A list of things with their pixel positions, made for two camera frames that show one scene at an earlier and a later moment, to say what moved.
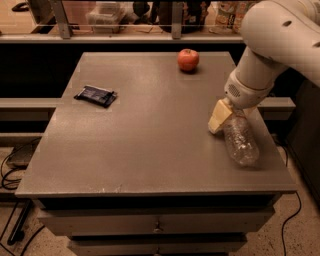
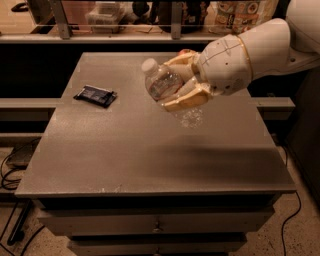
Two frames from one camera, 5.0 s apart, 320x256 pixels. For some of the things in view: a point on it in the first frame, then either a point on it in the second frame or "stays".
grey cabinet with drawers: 146,176 stays
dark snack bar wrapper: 97,95 stays
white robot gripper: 244,95 -> 222,65
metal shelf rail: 66,34 stays
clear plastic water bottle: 241,139 -> 161,82
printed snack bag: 226,16 stays
